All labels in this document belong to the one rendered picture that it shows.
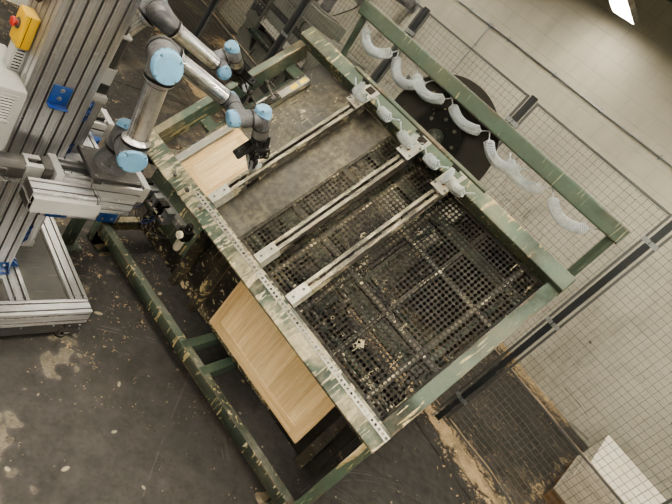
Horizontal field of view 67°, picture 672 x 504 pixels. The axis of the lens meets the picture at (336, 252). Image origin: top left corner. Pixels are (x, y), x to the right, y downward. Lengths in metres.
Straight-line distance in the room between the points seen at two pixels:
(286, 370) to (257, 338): 0.26
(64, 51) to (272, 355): 1.78
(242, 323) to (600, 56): 5.71
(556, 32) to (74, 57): 6.33
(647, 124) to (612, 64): 0.87
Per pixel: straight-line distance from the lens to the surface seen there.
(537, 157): 3.14
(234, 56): 2.97
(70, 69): 2.33
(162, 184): 3.09
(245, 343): 3.06
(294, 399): 2.93
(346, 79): 3.24
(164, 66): 2.03
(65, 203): 2.29
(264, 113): 2.25
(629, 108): 7.11
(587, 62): 7.39
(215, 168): 3.05
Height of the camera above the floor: 2.27
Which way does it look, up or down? 24 degrees down
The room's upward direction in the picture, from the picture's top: 41 degrees clockwise
